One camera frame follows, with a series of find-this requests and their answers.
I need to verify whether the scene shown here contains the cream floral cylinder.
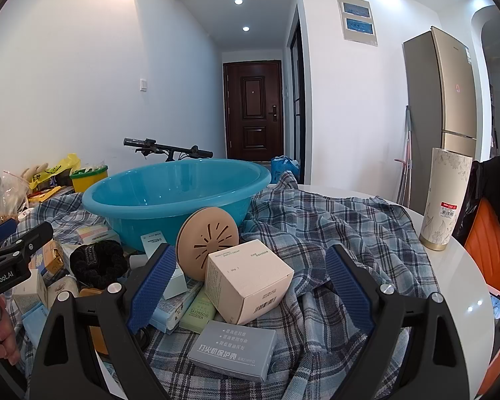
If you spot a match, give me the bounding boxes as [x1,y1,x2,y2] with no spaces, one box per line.
[419,147,475,251]

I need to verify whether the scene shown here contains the blue plastic basin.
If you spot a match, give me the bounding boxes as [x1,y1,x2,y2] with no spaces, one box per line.
[82,158,271,253]

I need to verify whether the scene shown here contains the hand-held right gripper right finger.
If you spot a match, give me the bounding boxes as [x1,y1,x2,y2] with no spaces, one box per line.
[326,244,472,400]

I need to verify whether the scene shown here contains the beige cube box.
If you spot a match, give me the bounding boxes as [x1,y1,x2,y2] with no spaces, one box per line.
[203,239,295,326]

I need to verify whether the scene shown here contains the blue plaid cloth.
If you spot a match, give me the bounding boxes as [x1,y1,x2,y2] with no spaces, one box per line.
[8,171,440,400]

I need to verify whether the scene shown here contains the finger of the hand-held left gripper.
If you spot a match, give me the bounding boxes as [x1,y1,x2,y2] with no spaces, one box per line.
[0,222,54,265]
[0,219,18,247]

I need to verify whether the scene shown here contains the grey wall panel box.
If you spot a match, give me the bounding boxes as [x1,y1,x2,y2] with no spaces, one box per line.
[337,0,378,46]

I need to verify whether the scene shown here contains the yellow bucket with green rim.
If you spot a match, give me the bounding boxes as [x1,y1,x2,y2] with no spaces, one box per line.
[69,164,109,193]

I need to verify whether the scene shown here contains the clear plastic bag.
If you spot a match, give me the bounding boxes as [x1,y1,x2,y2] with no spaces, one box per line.
[0,170,30,226]

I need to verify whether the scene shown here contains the black framed glass door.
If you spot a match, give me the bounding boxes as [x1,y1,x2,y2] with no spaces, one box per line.
[289,19,307,162]

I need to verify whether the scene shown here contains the light green tube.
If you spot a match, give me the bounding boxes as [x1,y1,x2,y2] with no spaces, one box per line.
[178,289,217,334]

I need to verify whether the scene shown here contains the light blue tall box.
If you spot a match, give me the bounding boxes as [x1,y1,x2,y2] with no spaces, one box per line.
[140,232,188,299]

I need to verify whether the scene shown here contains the brown entrance door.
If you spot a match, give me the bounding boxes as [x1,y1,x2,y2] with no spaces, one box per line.
[223,60,284,161]

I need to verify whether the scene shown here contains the black hair scrunchie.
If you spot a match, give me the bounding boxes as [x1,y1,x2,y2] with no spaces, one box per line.
[69,240,128,289]

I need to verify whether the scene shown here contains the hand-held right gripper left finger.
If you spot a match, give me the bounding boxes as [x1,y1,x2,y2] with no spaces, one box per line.
[28,243,177,400]

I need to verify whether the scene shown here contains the black bicycle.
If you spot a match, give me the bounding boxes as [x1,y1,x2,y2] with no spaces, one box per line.
[123,137,214,163]

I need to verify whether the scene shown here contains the gold refrigerator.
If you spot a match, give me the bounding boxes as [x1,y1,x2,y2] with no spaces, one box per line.
[402,26,491,214]

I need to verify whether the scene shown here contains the blue tissue pack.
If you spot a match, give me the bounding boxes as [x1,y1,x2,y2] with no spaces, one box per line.
[150,283,201,334]

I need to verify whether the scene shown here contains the blue plastic bag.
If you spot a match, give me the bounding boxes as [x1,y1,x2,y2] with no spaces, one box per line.
[270,155,301,184]

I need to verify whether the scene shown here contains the mop poles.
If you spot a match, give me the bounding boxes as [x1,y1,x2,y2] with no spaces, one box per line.
[394,104,413,207]

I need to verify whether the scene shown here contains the yellow plastic bag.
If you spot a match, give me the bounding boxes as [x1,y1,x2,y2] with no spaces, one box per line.
[28,153,82,190]

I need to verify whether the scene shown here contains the orange chair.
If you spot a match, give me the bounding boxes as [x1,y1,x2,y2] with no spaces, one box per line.
[463,198,500,301]

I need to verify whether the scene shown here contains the black jacket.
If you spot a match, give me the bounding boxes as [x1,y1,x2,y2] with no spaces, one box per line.
[454,156,500,251]

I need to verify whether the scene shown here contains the beige plush toy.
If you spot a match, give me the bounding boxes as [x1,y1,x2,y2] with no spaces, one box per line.
[22,162,51,182]

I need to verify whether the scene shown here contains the round beige wooden disc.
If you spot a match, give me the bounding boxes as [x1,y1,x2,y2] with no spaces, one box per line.
[176,207,240,281]

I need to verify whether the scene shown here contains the person's left hand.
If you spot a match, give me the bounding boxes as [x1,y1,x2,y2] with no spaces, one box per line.
[0,296,21,367]

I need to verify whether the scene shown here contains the pastel striped box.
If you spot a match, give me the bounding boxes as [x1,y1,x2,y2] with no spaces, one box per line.
[77,224,110,244]

